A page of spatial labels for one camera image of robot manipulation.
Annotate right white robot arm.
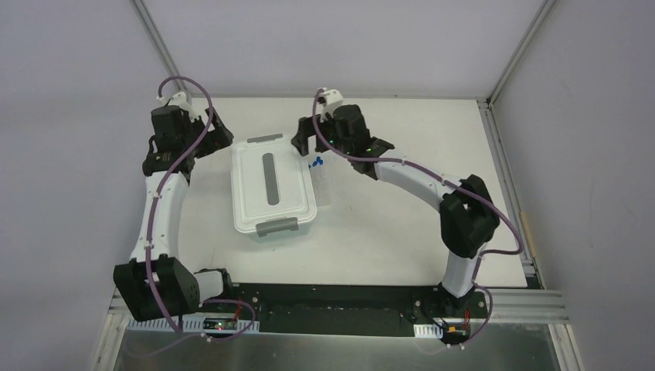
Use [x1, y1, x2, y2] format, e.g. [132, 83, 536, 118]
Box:
[290, 104, 500, 317]

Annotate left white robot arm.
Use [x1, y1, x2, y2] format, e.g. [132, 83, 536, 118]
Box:
[113, 100, 236, 322]

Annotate clear test tube rack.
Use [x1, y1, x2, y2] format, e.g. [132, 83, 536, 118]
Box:
[310, 164, 331, 208]

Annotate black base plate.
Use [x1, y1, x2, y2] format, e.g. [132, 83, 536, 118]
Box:
[187, 283, 487, 337]

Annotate white slotted cable duct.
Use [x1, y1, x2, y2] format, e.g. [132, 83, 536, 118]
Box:
[127, 316, 260, 335]

